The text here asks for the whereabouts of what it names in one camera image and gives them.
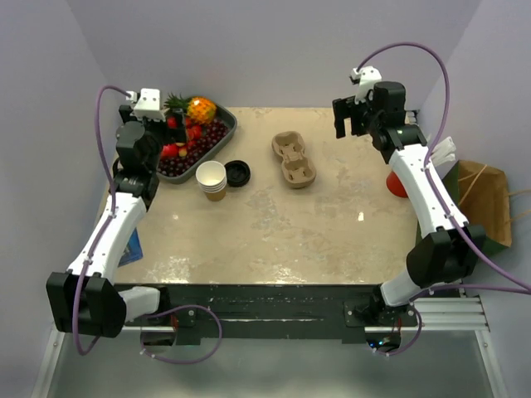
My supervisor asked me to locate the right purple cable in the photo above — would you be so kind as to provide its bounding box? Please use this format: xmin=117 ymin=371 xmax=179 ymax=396
xmin=356 ymin=41 xmax=531 ymax=291

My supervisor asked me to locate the grey fruit tray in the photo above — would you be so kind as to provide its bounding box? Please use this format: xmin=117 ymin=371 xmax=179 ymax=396
xmin=157 ymin=104 xmax=237 ymax=184

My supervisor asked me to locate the stack of black lids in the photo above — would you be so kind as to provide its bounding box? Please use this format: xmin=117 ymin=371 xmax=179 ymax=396
xmin=225 ymin=160 xmax=251 ymax=187

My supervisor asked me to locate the stack of paper cups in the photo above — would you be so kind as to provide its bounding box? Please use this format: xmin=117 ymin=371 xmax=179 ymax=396
xmin=195 ymin=161 xmax=227 ymax=201

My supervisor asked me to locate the toy pineapple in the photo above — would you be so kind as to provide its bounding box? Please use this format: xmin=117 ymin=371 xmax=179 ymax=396
xmin=164 ymin=93 xmax=217 ymax=125

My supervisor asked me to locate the blue card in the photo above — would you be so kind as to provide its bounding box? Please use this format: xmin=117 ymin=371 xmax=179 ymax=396
xmin=119 ymin=229 xmax=144 ymax=267

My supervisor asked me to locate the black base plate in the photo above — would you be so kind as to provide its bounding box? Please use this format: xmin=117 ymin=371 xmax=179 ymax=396
xmin=129 ymin=284 xmax=417 ymax=345

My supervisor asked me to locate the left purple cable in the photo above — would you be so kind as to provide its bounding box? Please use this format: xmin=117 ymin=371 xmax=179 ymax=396
xmin=71 ymin=85 xmax=138 ymax=356

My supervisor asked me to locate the red straw cup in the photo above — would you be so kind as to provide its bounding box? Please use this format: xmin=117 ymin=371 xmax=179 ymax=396
xmin=386 ymin=172 xmax=408 ymax=198

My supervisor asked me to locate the stack of cup carriers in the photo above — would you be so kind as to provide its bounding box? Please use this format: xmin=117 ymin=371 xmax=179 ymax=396
xmin=271 ymin=131 xmax=316 ymax=189

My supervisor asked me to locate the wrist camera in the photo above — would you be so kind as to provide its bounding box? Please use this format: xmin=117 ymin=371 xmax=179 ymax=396
xmin=126 ymin=88 xmax=165 ymax=122
xmin=350 ymin=66 xmax=382 ymax=104

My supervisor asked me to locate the purple cable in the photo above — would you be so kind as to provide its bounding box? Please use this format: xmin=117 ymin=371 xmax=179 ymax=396
xmin=71 ymin=85 xmax=138 ymax=356
xmin=356 ymin=41 xmax=531 ymax=291

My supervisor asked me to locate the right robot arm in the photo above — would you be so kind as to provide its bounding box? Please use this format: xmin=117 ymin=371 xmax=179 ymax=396
xmin=333 ymin=77 xmax=486 ymax=326

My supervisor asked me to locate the green paper bag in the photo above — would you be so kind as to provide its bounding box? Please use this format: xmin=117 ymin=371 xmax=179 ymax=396
xmin=443 ymin=160 xmax=512 ymax=257

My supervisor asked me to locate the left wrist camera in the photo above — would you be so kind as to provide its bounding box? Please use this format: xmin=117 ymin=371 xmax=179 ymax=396
xmin=126 ymin=88 xmax=165 ymax=122

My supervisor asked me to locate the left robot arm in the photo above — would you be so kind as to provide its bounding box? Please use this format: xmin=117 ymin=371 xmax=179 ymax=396
xmin=46 ymin=105 xmax=188 ymax=337

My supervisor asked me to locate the purple grapes bunch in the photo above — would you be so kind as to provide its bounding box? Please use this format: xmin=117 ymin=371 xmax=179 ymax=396
xmin=158 ymin=118 xmax=229 ymax=177

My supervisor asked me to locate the aluminium rail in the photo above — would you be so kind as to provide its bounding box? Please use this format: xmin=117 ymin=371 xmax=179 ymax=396
xmin=364 ymin=294 xmax=492 ymax=333

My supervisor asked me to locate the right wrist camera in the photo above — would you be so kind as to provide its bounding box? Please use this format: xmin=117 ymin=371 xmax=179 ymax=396
xmin=350 ymin=66 xmax=382 ymax=104

